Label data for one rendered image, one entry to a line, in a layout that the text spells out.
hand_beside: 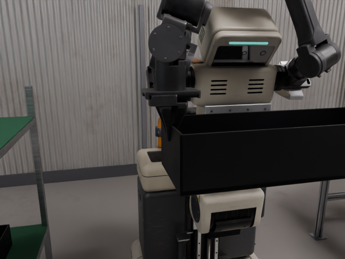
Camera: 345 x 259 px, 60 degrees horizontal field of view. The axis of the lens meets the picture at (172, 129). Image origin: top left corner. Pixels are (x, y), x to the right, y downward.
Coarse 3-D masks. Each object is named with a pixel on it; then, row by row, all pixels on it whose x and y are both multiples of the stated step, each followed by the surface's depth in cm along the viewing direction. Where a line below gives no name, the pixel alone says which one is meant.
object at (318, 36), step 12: (288, 0) 85; (300, 0) 82; (300, 12) 84; (312, 12) 84; (300, 24) 86; (312, 24) 84; (300, 36) 87; (312, 36) 84; (324, 36) 86; (300, 48) 86; (312, 48) 85; (336, 48) 87; (300, 60) 88; (312, 60) 85; (324, 60) 85; (300, 72) 91; (312, 72) 87
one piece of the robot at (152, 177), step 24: (144, 168) 122; (144, 192) 127; (168, 192) 127; (144, 216) 127; (168, 216) 129; (144, 240) 131; (168, 240) 132; (192, 240) 132; (216, 240) 130; (240, 240) 140
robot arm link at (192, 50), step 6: (186, 30) 76; (186, 36) 76; (186, 42) 76; (186, 48) 81; (192, 48) 77; (192, 54) 77; (150, 60) 76; (186, 60) 76; (192, 60) 76; (150, 66) 78; (186, 66) 76; (186, 72) 76
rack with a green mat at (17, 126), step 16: (32, 96) 144; (32, 112) 145; (0, 128) 124; (16, 128) 124; (32, 128) 147; (0, 144) 103; (32, 144) 149; (48, 224) 163; (16, 240) 149; (32, 240) 149; (48, 240) 164; (16, 256) 137; (32, 256) 137; (48, 256) 166
